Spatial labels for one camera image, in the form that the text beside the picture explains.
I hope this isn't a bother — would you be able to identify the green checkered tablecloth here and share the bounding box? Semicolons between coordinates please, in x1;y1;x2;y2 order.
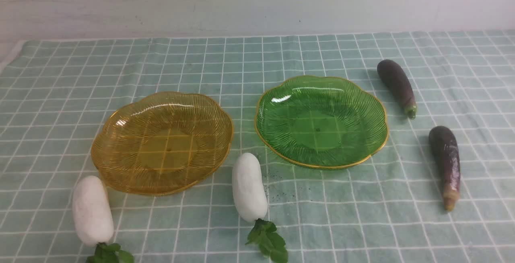
1;29;514;263

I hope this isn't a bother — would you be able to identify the purple eggplant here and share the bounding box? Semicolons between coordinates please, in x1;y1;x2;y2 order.
428;125;461;212
377;59;417;119

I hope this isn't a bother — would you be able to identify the white radish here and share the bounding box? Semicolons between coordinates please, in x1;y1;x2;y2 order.
232;153;289;263
72;175;135;263

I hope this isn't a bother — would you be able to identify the green glass plate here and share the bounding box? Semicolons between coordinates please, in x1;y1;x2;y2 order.
254;75;389;170

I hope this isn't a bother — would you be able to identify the amber glass plate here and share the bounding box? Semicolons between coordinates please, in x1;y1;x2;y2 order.
91;91;234;196

